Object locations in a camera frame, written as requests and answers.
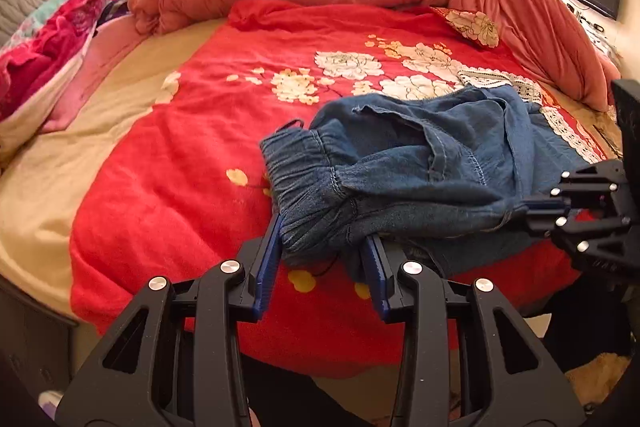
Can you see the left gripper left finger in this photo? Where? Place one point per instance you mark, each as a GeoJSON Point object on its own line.
{"type": "Point", "coordinates": [172, 358]}

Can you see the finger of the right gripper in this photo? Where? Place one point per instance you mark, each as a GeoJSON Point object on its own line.
{"type": "Point", "coordinates": [592, 186]}
{"type": "Point", "coordinates": [580, 233]}

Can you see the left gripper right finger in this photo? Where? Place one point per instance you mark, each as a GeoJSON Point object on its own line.
{"type": "Point", "coordinates": [469, 358]}

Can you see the blue denim pants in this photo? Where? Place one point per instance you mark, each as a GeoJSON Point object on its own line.
{"type": "Point", "coordinates": [449, 174]}

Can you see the red floral blanket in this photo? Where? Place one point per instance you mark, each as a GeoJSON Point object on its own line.
{"type": "Point", "coordinates": [187, 185]}

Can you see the beige bed sheet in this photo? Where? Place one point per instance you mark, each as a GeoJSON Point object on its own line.
{"type": "Point", "coordinates": [44, 184]}

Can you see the pink patterned pillow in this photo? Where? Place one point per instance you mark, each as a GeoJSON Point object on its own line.
{"type": "Point", "coordinates": [38, 63]}

